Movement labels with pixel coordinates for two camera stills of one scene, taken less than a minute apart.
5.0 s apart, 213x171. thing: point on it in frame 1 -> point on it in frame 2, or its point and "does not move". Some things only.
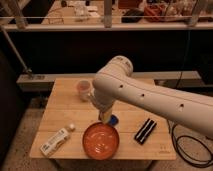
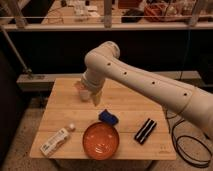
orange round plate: x=101 y=141 does not move
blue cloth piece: x=113 y=120 does not move
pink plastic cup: x=84 y=87 does not move
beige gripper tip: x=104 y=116 -> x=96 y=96
